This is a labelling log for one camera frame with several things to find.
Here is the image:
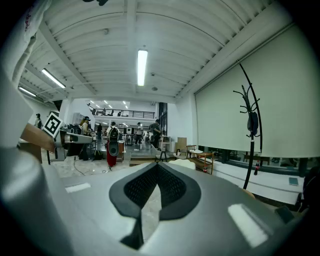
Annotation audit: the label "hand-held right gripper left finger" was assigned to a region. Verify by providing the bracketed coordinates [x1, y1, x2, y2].
[108, 161, 159, 251]

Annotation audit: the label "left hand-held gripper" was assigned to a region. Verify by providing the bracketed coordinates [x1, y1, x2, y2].
[42, 111, 94, 161]

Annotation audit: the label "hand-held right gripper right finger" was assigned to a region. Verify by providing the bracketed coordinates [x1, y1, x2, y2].
[157, 161, 202, 221]

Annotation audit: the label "person's left forearm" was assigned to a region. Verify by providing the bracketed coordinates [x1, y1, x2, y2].
[19, 123, 56, 154]

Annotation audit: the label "wooden coffee table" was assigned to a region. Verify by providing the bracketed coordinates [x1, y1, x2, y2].
[240, 187, 258, 201]

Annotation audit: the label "wooden cabinet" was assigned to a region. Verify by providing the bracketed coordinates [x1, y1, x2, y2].
[116, 139, 126, 162]

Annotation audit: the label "low wooden platform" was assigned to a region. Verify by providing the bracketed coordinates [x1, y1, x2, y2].
[128, 153, 181, 167]

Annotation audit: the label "wooden shelf cart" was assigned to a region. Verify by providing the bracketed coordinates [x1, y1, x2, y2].
[186, 144, 215, 175]

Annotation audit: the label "brown cardboard box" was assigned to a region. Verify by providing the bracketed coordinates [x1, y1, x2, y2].
[176, 136, 188, 153]

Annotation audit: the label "brown desk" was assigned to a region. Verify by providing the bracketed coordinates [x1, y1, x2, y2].
[18, 139, 43, 164]

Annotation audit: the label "grey chair black legs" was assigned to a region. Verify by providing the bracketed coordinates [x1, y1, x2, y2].
[151, 144, 169, 163]

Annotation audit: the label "black balcony railing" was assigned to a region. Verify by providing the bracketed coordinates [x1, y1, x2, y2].
[87, 103, 156, 118]

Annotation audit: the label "small white table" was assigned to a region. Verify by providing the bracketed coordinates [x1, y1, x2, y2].
[158, 135, 172, 152]

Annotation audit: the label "long ceiling tube light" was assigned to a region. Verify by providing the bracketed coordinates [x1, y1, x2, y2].
[41, 67, 67, 89]
[18, 86, 37, 98]
[136, 49, 149, 87]

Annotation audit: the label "black coat rack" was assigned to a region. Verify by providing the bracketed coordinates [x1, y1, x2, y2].
[232, 59, 263, 191]

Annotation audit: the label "dark hanging bag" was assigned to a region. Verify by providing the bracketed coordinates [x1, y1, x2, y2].
[246, 111, 260, 137]

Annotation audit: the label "black waste bin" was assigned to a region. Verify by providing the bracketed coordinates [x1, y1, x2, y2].
[274, 206, 296, 224]

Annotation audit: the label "person's white t-shirt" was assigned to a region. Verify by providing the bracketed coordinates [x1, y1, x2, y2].
[0, 0, 52, 150]

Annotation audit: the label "white roller blind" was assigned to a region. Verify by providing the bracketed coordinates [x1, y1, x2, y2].
[194, 23, 320, 159]

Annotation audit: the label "thin floor cable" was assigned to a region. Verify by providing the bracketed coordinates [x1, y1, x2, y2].
[73, 156, 112, 176]

